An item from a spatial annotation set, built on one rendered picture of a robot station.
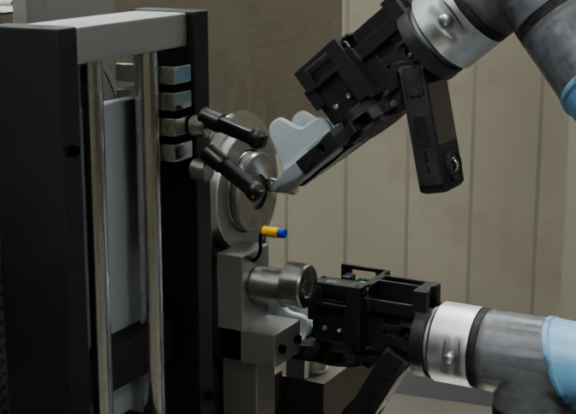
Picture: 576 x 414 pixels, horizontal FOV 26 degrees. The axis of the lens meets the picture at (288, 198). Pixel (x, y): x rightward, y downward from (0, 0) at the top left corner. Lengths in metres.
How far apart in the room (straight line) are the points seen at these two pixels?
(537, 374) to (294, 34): 0.96
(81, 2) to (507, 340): 0.48
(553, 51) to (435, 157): 0.14
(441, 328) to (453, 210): 2.71
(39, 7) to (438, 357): 0.50
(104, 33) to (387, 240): 3.21
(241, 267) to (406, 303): 0.16
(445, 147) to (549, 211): 2.71
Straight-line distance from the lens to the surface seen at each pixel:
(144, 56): 0.80
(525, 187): 3.79
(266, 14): 1.86
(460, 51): 1.05
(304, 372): 1.31
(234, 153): 1.13
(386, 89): 1.09
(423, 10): 1.05
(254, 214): 1.15
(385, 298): 1.19
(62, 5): 0.88
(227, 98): 1.78
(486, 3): 1.03
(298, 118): 1.17
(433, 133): 1.07
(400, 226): 3.91
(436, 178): 1.07
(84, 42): 0.74
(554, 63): 1.01
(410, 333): 1.16
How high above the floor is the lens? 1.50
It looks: 13 degrees down
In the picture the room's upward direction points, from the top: straight up
